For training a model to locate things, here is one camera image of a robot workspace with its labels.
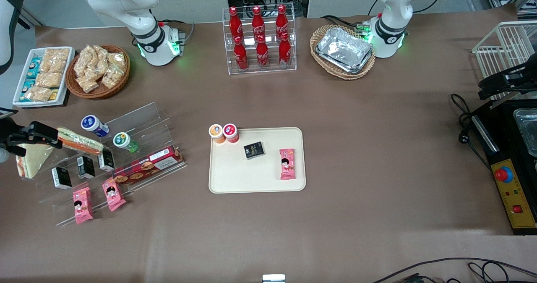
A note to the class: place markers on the beige plastic tray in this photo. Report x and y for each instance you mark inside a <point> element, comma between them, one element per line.
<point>251,174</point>

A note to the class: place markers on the clear cracker pack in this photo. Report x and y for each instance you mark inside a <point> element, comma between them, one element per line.
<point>38,94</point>
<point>49,79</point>
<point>56,60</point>

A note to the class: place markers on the blue snack pack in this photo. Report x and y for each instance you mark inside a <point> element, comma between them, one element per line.
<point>25,97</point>
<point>28,86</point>
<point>34,68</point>

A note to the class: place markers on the clear acrylic bottle rack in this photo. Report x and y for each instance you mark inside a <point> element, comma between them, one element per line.
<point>230,60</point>

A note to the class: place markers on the green lid small bottle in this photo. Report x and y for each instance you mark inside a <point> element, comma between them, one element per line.
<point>123,141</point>

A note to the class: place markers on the clear metal-rimmed container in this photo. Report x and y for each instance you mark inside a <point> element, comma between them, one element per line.
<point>527,132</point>

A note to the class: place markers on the clear acrylic stepped display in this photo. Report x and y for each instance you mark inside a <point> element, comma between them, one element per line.
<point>142,115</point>

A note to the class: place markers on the white bread sandwich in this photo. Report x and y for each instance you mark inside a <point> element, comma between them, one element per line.
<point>31,161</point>

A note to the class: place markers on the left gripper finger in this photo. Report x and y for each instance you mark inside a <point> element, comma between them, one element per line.
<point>493,87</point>
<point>526,79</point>

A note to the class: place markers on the white rectangular snack tray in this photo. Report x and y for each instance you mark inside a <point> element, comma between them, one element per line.
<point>19,94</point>

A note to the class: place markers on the light wicker basket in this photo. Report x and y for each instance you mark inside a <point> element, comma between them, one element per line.
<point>335,74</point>

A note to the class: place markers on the wrapped vegetable filling sandwich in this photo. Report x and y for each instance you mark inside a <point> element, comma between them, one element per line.
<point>79,142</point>

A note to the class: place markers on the brown wicker basket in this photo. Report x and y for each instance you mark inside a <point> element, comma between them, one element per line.
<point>105,93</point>

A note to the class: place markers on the red cookie box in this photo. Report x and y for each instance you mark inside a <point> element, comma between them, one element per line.
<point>147,165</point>

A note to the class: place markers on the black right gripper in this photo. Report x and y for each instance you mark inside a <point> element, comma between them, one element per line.
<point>6,132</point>

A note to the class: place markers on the blue lid small bottle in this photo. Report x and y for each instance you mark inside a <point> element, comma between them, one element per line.
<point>93,124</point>

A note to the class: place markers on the red cola bottle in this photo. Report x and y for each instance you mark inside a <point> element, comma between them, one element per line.
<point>285,52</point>
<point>241,56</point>
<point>281,22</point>
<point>262,54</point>
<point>258,22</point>
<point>235,24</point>

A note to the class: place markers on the red lid small cup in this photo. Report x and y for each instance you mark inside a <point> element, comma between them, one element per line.
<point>230,132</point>

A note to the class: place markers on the orange lid small cup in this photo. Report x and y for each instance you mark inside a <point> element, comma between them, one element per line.
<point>216,132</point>

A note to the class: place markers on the small black box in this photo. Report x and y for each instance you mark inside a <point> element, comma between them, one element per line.
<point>254,150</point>
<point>61,178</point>
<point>106,160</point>
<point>86,167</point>

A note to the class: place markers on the clear bag of snacks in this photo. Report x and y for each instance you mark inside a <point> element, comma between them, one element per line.
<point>101,55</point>
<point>84,60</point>
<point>87,84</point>
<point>116,61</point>
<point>112,77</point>

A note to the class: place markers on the aluminium foil tray stack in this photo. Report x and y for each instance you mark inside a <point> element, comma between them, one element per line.
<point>344,50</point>

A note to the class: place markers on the black sealing machine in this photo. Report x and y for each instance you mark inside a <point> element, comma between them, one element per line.
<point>503,127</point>

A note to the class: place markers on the pink snack pack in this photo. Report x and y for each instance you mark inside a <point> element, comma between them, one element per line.
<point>113,195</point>
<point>82,205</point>
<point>288,164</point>

